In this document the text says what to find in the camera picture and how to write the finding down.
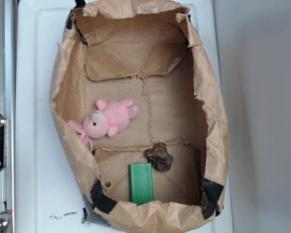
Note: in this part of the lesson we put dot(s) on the pink plush bunny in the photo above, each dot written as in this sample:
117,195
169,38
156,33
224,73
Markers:
108,119

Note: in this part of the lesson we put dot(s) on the green rectangular block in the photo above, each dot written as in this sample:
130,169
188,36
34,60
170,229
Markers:
141,185

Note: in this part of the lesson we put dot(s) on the brown rock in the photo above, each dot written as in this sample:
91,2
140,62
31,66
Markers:
159,157

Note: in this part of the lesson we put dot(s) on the aluminium frame rail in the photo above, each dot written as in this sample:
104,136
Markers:
8,11

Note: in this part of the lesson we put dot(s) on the brown paper bag bin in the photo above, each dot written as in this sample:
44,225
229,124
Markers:
150,52

